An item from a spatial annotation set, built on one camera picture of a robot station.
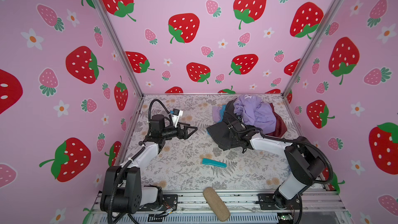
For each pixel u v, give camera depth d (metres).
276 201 0.66
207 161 0.88
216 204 0.71
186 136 0.72
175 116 0.75
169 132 0.73
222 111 1.11
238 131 0.72
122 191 0.41
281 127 0.98
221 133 0.90
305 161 0.46
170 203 0.73
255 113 0.90
